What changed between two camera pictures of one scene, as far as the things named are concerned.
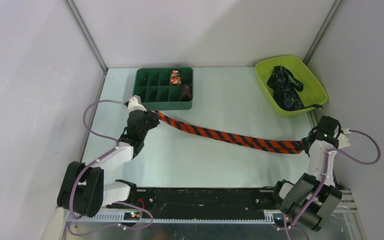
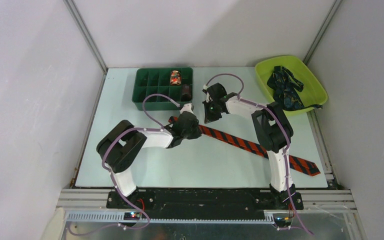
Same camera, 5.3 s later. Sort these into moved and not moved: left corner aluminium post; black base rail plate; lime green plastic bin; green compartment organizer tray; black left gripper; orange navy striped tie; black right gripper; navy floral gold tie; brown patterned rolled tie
Moved: orange navy striped tie; black left gripper; black right gripper
Not moved: black base rail plate; brown patterned rolled tie; green compartment organizer tray; navy floral gold tie; left corner aluminium post; lime green plastic bin
